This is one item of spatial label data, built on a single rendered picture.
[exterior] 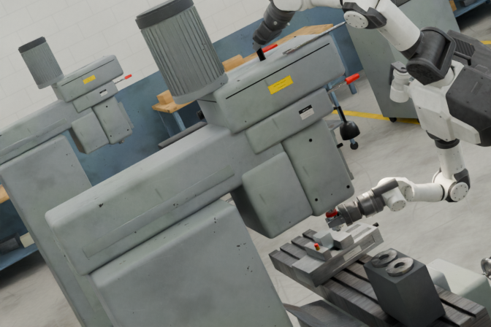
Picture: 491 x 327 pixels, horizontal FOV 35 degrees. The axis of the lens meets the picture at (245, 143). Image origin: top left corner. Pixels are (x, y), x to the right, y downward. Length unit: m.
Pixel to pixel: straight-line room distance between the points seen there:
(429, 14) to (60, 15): 4.11
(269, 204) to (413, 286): 0.55
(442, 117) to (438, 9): 5.01
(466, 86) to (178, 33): 0.93
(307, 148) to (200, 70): 0.47
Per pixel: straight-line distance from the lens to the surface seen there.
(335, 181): 2.77
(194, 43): 2.55
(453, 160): 2.97
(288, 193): 2.68
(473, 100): 2.57
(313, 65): 2.67
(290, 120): 2.65
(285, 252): 3.51
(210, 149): 2.56
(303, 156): 2.70
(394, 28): 2.41
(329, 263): 3.08
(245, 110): 2.57
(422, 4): 7.45
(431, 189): 2.99
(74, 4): 9.16
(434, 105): 2.57
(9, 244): 8.85
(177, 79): 2.56
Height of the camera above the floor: 2.34
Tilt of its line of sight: 15 degrees down
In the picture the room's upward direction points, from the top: 25 degrees counter-clockwise
